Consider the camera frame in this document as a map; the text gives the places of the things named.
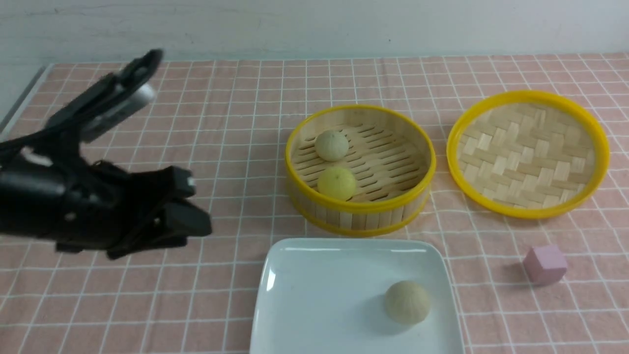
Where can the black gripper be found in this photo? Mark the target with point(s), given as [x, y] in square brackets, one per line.
[105, 208]

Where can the yellow steamed bun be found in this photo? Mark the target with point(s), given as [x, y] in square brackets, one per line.
[338, 183]

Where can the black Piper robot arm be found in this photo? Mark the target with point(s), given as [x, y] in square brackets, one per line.
[54, 194]

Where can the white square plate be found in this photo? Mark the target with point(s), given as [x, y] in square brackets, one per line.
[326, 296]

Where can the beige steamed bun on plate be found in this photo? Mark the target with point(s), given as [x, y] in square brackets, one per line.
[407, 303]

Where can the yellow-rimmed bamboo steamer basket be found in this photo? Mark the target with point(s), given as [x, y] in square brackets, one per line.
[391, 157]

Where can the yellow-rimmed woven steamer lid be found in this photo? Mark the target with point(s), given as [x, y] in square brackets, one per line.
[528, 154]

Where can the pink cube block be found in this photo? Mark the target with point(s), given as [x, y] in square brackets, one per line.
[545, 265]

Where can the pink checkered tablecloth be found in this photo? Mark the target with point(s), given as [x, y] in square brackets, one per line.
[229, 122]

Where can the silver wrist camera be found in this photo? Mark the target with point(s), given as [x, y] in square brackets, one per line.
[115, 115]

